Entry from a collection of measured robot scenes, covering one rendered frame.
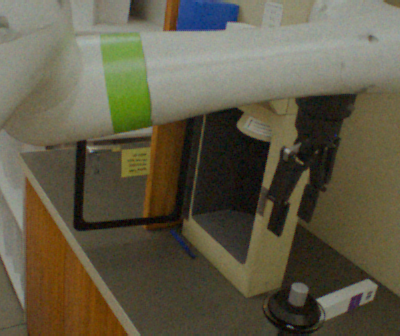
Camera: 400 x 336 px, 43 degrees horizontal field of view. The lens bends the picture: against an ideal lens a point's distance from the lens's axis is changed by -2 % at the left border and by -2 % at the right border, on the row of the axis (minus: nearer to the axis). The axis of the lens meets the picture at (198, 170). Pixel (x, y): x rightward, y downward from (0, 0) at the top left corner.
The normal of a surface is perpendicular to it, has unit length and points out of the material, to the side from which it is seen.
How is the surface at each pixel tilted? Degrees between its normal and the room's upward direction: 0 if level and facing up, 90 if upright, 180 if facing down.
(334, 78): 104
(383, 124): 90
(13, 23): 77
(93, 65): 54
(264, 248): 90
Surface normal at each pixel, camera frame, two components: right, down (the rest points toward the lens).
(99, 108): 0.22, 0.56
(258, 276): 0.52, 0.40
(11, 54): 0.72, 0.30
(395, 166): -0.84, 0.10
